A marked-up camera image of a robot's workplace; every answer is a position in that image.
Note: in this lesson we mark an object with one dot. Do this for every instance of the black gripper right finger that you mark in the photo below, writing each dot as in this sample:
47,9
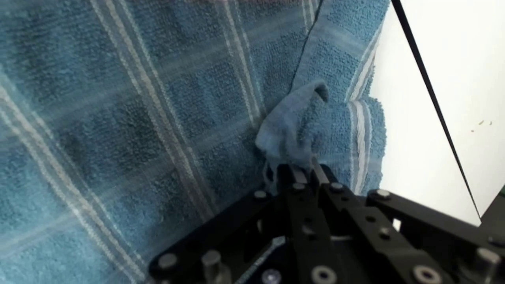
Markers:
399,233

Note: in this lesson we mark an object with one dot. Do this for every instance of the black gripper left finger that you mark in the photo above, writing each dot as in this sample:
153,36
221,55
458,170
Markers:
300,225

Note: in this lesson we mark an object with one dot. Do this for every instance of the blue striped towel cloth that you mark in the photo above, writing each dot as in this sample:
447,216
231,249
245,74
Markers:
131,131

